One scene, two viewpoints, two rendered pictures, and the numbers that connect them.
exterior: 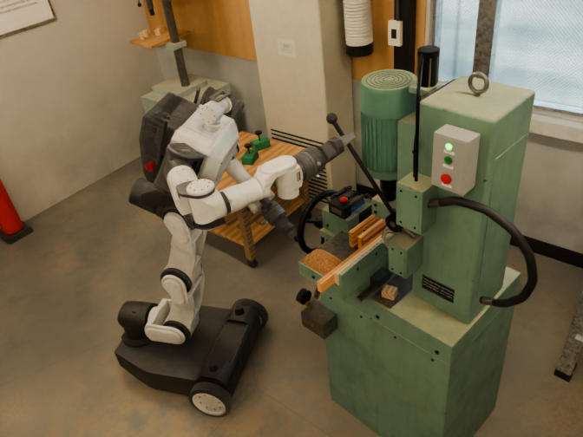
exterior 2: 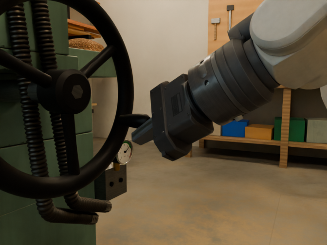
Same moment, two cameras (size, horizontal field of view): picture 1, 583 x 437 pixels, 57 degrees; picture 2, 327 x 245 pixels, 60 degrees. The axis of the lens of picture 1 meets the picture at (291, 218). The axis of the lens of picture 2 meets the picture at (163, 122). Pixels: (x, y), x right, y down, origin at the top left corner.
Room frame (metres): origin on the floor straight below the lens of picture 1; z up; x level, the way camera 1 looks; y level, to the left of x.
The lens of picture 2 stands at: (2.20, -0.12, 0.82)
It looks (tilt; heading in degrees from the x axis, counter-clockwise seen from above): 7 degrees down; 162
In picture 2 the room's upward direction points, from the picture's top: straight up
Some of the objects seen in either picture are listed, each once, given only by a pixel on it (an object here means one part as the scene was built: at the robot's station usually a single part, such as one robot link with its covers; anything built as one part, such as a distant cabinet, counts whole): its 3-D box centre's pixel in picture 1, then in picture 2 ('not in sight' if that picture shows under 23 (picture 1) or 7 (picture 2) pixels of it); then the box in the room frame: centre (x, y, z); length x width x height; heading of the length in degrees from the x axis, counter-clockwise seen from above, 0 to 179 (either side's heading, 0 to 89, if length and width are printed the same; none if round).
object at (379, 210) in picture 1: (393, 211); not in sight; (1.51, -0.36, 1.03); 0.14 x 0.07 x 0.09; 40
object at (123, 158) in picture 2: (304, 298); (119, 154); (1.52, -0.01, 0.65); 0.06 x 0.04 x 0.08; 130
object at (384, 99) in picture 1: (389, 126); not in sight; (1.53, -0.35, 1.35); 0.18 x 0.18 x 0.31
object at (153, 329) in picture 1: (173, 321); not in sight; (1.86, 0.64, 0.28); 0.21 x 0.20 x 0.13; 70
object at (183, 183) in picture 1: (193, 194); not in sight; (1.33, 0.28, 1.31); 0.22 x 0.12 x 0.13; 16
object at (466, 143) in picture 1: (455, 159); not in sight; (1.19, -0.44, 1.40); 0.10 x 0.06 x 0.16; 40
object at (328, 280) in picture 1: (372, 244); not in sight; (1.47, -0.27, 0.92); 0.56 x 0.02 x 0.04; 130
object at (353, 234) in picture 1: (367, 227); not in sight; (1.56, -0.27, 0.93); 0.19 x 0.02 x 0.07; 130
